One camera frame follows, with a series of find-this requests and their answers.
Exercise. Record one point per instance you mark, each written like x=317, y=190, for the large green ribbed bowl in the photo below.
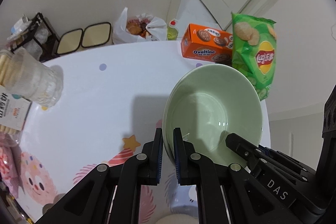
x=209, y=103

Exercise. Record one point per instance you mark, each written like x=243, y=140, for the black metal storage rack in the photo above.
x=36, y=36

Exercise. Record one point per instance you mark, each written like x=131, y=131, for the clear textured drinking glass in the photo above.
x=30, y=79

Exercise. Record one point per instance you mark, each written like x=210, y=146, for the beige double trash bin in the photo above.
x=93, y=36

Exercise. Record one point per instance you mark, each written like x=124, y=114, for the yellow cooking oil bottle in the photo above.
x=172, y=31

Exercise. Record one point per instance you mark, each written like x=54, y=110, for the green Lays chips bag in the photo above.
x=254, y=50

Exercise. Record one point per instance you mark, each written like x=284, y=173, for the pink snack bag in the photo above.
x=9, y=173

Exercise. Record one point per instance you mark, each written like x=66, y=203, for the orange Ovaltine cookie box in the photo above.
x=207, y=44

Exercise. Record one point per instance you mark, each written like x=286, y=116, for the white plastic grocery bag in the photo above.
x=141, y=28

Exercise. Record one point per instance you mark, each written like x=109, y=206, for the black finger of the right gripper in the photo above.
x=266, y=150
x=290, y=168

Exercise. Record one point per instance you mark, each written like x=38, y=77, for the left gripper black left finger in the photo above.
x=111, y=194

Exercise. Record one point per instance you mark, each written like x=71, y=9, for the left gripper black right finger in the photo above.
x=226, y=194

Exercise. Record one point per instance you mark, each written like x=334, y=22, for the yam biscuit plastic box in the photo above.
x=14, y=108

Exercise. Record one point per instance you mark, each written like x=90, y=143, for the white ceramic bowl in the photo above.
x=177, y=219

